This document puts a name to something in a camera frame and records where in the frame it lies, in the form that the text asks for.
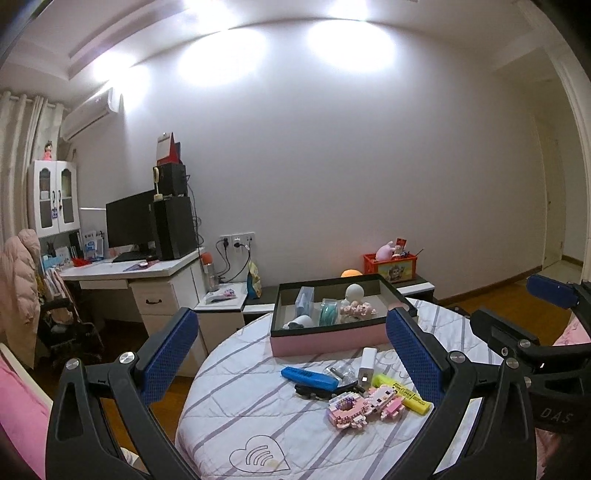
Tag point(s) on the rose gold cylinder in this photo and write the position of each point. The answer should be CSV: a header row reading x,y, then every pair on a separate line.
x,y
399,304

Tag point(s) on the white nightstand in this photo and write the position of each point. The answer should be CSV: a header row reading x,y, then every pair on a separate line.
x,y
218,321

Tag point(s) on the pink puffer jacket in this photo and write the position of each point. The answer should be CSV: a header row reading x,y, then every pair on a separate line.
x,y
20,306

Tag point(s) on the striped white bed cover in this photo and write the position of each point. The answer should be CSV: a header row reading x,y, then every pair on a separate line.
x,y
243,420

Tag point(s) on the blue plastic tool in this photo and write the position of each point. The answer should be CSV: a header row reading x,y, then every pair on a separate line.
x,y
310,378

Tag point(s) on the white mini hair dryer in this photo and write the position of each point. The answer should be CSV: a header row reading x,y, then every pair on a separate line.
x,y
300,322

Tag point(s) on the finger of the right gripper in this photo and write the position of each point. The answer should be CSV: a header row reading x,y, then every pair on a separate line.
x,y
506,338
568,296

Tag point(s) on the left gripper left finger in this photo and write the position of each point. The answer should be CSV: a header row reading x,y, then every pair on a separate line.
x,y
80,443

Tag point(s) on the beige curtain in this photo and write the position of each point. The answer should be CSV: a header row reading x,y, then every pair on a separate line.
x,y
27,125

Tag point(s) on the white desk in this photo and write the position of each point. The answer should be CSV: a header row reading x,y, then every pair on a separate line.
x,y
109,291

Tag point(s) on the white round lamp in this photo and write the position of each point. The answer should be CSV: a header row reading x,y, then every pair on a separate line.
x,y
354,293

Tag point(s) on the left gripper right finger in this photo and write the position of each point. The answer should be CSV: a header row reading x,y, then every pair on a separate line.
x,y
501,443

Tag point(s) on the pink blanket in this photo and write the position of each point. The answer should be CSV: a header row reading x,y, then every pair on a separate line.
x,y
25,419

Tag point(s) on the white air conditioner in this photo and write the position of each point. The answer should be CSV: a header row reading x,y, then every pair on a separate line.
x,y
88,113

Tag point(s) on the clear skull glass bottle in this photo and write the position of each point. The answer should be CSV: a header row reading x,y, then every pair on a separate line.
x,y
342,372

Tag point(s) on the red toy crate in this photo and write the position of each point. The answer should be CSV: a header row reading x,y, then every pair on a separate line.
x,y
398,269

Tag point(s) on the pink block donut toy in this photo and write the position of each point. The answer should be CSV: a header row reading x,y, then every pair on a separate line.
x,y
348,410

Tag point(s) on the pink black storage box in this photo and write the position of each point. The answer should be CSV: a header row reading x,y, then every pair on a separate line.
x,y
347,333

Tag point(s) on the pink figurine on cabinet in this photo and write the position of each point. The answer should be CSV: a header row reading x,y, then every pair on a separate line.
x,y
48,151

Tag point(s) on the yellow highlighter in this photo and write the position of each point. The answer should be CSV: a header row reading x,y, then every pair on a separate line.
x,y
410,399

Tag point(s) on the teal tape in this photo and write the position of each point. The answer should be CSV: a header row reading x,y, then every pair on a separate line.
x,y
329,312

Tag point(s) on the white glass door cabinet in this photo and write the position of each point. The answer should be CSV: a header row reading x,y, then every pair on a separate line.
x,y
53,197

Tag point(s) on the white power adapter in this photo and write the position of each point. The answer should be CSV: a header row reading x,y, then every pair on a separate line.
x,y
367,367

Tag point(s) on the orange cap water bottle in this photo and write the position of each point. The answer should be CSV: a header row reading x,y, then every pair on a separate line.
x,y
210,275

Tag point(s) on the wall power outlet strip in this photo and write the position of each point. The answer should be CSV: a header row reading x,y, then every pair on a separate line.
x,y
238,240

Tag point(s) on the red desk calendar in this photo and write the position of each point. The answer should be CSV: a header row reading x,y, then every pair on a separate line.
x,y
166,149

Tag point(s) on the black small speaker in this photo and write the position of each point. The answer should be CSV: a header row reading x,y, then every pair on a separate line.
x,y
170,179

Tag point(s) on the black computer monitor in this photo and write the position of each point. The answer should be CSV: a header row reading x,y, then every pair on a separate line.
x,y
128,224

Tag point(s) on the orange night light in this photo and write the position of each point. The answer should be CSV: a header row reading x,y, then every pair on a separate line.
x,y
351,273

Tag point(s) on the pink block pig toy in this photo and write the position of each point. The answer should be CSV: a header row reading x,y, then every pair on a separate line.
x,y
384,402

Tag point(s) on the black computer tower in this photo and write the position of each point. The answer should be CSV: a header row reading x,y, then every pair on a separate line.
x,y
173,229

